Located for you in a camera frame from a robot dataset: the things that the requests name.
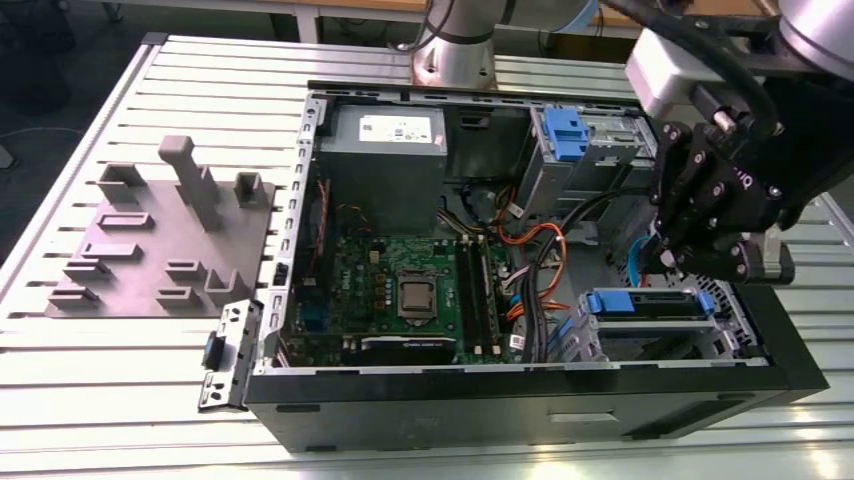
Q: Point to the grey optical drive cage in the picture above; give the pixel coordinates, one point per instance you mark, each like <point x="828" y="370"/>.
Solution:
<point x="588" y="175"/>

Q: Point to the grey power supply unit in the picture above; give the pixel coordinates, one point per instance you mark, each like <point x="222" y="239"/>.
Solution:
<point x="381" y="190"/>

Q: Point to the silver CPU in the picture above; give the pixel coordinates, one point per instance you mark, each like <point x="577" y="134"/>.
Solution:
<point x="417" y="295"/>

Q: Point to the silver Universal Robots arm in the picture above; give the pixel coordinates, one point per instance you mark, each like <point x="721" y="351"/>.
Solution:
<point x="461" y="65"/>

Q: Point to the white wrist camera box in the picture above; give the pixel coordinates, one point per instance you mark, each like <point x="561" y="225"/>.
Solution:
<point x="668" y="75"/>

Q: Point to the grey parts rack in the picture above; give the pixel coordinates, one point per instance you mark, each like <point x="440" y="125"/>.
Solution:
<point x="174" y="250"/>

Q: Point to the CPU socket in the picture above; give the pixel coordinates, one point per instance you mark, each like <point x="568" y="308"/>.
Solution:
<point x="404" y="315"/>

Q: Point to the blue black bracket latch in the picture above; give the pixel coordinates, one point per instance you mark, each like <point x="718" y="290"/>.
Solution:
<point x="214" y="350"/>

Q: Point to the green motherboard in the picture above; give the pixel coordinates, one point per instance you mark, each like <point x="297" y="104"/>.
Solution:
<point x="361" y="260"/>

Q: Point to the blue drive cage latch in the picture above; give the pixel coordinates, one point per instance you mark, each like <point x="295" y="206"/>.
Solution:
<point x="566" y="135"/>

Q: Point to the hard disk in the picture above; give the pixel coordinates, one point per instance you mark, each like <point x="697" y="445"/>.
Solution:
<point x="610" y="302"/>

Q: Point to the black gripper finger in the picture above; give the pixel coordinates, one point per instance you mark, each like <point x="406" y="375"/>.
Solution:
<point x="708" y="250"/>
<point x="677" y="160"/>

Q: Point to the black open PC case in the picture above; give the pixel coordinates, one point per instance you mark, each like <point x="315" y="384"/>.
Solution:
<point x="468" y="415"/>

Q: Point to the wooden desk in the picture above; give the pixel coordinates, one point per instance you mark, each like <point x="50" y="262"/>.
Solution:
<point x="368" y="4"/>

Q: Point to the black graphics card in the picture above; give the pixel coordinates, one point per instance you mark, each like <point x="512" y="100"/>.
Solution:
<point x="401" y="350"/>

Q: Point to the grey metal slot bracket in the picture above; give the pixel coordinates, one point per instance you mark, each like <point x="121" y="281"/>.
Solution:
<point x="237" y="345"/>

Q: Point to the grey metal disk bay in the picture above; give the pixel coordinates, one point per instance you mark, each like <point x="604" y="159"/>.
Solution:
<point x="650" y="325"/>

